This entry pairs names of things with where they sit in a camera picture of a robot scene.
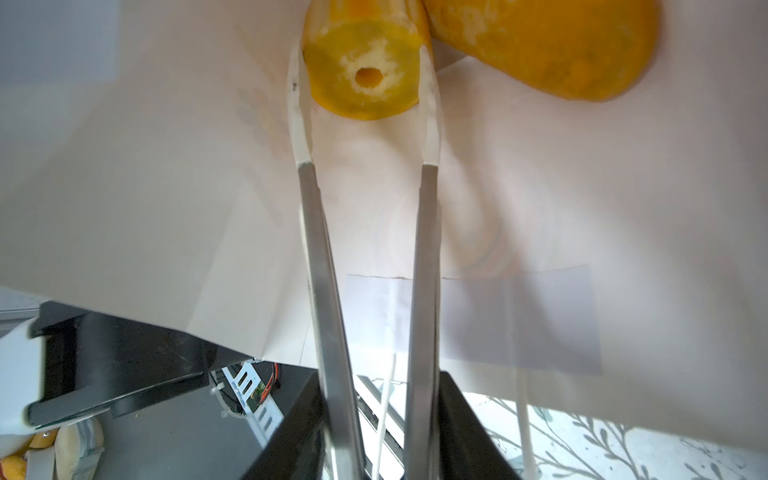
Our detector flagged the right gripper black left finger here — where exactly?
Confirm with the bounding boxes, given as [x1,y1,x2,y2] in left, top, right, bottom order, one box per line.
[241,373,325,480]

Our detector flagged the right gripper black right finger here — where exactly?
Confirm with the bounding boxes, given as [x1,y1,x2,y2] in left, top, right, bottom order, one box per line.
[438,371,521,480]

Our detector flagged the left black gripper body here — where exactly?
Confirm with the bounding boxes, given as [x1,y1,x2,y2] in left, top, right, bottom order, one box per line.
[24,301,248,427]

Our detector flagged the metal tongs with white tips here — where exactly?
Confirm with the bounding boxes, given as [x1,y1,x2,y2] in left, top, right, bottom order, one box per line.
[287,47,444,479]

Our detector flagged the white printed paper bag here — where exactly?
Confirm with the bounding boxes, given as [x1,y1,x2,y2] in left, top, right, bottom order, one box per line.
[1,1,767,451]

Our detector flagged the long yellow fake baguette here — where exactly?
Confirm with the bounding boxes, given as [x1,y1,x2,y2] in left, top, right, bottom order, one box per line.
[424,0,661,102]

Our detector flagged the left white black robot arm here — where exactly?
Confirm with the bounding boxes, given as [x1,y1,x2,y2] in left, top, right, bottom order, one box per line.
[1,301,248,455]

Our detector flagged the yellow red plush toy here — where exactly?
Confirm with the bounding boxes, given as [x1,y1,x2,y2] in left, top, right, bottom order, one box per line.
[1,429,59,480]

